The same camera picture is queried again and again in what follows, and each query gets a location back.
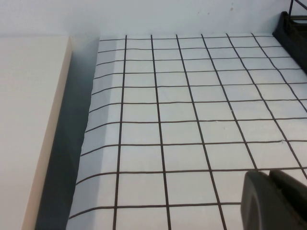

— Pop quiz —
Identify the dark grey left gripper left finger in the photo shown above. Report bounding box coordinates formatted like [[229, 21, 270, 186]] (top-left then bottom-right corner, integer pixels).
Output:
[[240, 169, 307, 230]]

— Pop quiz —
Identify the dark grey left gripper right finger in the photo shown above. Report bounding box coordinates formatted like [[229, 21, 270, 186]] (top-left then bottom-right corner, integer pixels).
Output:
[[270, 169, 307, 213]]

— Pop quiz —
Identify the white grid-pattern tablecloth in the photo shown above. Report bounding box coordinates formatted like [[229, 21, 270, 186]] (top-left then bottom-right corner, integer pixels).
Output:
[[66, 32, 307, 230]]

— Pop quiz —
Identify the black plastic drip tray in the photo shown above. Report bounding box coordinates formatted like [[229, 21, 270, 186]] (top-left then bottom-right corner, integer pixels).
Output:
[[272, 11, 307, 70]]

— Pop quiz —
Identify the black wire dish rack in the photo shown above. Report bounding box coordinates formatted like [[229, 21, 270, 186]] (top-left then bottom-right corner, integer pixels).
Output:
[[287, 0, 307, 24]]

